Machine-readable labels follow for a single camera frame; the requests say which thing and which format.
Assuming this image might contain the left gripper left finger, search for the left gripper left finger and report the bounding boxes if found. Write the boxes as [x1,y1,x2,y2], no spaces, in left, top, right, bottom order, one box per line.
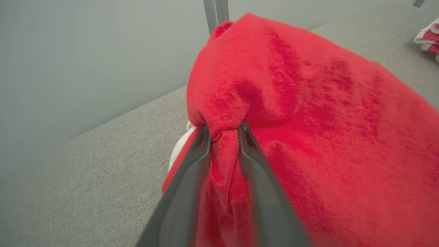
[135,124,211,247]

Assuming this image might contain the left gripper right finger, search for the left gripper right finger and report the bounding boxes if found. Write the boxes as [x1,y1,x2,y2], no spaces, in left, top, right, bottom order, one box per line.
[238,122,312,247]

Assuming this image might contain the red shirt with white sleeves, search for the red shirt with white sleeves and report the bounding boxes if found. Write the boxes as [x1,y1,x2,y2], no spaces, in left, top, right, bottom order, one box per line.
[161,13,439,247]

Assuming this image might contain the red shorts with white stripe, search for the red shorts with white stripe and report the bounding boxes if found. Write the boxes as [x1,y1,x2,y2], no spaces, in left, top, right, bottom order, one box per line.
[413,19,439,63]

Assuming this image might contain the grey fabric sofa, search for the grey fabric sofa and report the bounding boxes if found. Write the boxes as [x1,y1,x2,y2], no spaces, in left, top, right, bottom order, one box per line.
[10,0,439,247]

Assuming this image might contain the grey partition post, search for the grey partition post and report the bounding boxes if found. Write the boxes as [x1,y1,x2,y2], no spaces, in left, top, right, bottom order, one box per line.
[215,0,229,25]
[203,0,218,35]

